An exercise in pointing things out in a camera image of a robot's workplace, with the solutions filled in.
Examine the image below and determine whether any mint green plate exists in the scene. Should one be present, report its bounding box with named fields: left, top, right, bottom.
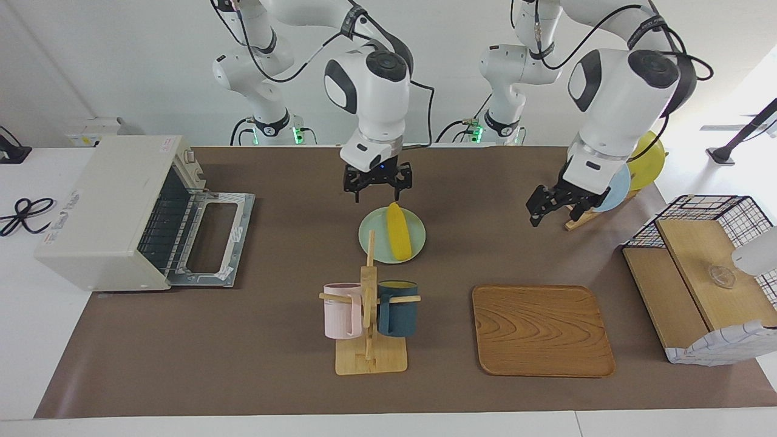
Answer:
left=358, top=206, right=427, bottom=265

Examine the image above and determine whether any yellow corn cob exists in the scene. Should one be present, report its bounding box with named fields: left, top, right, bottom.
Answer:
left=387, top=202, right=414, bottom=261

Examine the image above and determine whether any glass toaster oven door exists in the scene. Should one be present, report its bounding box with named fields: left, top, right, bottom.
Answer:
left=167, top=191, right=256, bottom=289

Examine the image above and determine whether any beige toaster oven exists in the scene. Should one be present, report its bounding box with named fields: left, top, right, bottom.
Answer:
left=35, top=135, right=256, bottom=293

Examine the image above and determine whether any light blue plate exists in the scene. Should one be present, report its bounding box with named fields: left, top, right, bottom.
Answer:
left=592, top=163, right=633, bottom=213

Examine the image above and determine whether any yellow plate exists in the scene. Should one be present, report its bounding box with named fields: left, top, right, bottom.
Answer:
left=627, top=130, right=667, bottom=192

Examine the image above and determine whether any brown wooden tray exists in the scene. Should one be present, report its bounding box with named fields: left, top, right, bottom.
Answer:
left=472, top=285, right=616, bottom=378

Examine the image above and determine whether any pink mug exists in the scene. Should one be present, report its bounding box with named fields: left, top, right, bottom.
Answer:
left=323, top=282, right=365, bottom=340

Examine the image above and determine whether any dark blue mug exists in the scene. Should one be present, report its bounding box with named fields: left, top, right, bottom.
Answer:
left=376, top=280, right=419, bottom=339

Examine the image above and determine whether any wooden shelf unit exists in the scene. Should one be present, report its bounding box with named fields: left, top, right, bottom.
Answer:
left=622, top=217, right=777, bottom=365

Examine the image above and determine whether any small clear glass dish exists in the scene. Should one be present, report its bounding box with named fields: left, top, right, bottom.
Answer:
left=707, top=264, right=739, bottom=290

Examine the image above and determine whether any wooden mug tree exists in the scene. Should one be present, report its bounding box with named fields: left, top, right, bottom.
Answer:
left=320, top=229, right=422, bottom=376

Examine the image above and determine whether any brown table mat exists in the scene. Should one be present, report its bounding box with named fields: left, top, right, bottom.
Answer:
left=35, top=146, right=777, bottom=419

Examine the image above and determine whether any black stand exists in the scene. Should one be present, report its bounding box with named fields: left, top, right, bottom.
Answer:
left=707, top=98, right=777, bottom=166

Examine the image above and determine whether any blurred white object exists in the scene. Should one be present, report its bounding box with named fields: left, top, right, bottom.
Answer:
left=731, top=226, right=777, bottom=277

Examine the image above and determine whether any white checked cloth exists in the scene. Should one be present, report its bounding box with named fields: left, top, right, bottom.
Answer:
left=665, top=319, right=777, bottom=367

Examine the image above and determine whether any white power box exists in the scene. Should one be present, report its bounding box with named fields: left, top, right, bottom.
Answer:
left=66, top=118, right=132, bottom=149

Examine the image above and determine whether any black desk device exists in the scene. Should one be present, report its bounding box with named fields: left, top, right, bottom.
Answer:
left=0, top=126, right=33, bottom=165

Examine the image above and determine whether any black left base cable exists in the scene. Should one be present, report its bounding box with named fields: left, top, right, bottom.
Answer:
left=435, top=91, right=494, bottom=144

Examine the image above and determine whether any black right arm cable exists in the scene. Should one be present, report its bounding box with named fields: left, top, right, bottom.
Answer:
left=209, top=0, right=436, bottom=149

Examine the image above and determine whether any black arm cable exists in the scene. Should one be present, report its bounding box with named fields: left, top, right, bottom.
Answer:
left=533, top=0, right=715, bottom=163
left=209, top=0, right=436, bottom=149

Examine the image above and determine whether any black wire basket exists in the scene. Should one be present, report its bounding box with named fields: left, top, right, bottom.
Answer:
left=625, top=194, right=777, bottom=304

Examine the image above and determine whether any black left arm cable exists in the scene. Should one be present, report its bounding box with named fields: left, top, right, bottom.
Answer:
left=533, top=0, right=715, bottom=163

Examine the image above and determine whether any coiled black cable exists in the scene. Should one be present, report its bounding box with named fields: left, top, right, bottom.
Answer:
left=0, top=197, right=56, bottom=238

